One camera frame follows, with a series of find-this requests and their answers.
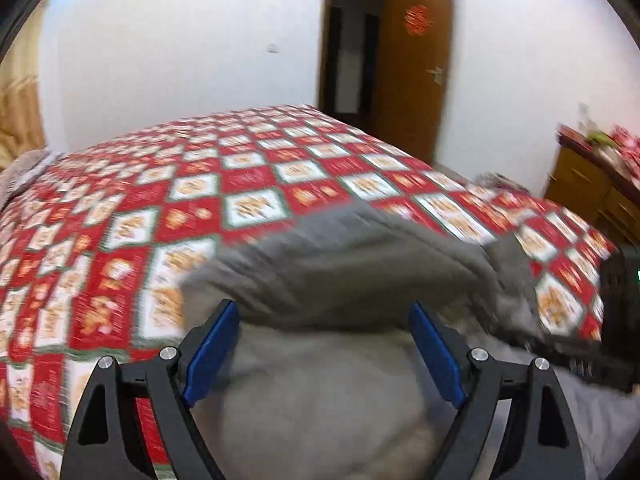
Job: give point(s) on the red patterned bedspread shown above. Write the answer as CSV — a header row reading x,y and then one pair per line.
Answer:
x,y
92,251

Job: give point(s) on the grey pillow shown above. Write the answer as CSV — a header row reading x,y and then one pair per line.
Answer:
x,y
23,172

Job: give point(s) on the dark wooden door frame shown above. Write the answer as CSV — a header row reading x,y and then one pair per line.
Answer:
x,y
349,40

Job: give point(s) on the green folded cloth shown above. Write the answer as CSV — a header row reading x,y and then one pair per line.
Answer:
x,y
599,138

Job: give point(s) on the brown wooden door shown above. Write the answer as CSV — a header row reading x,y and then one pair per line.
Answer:
x,y
406,104

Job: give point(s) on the yellow curtain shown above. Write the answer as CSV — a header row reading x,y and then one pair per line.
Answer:
x,y
20,121

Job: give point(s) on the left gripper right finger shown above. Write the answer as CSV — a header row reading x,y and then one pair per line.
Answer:
x,y
540,440

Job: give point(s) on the red white floral cloth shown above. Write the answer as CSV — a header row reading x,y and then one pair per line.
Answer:
x,y
627,143

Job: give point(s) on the metal door handle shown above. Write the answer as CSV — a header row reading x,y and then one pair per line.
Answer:
x,y
437,74

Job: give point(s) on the red paper door decoration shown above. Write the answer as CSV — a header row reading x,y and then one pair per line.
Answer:
x,y
418,20

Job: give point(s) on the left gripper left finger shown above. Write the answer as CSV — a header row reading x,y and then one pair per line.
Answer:
x,y
106,439

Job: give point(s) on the brown wooden dresser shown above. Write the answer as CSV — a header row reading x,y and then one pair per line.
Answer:
x,y
586,184

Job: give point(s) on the grey puffer jacket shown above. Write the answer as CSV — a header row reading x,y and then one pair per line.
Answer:
x,y
325,381

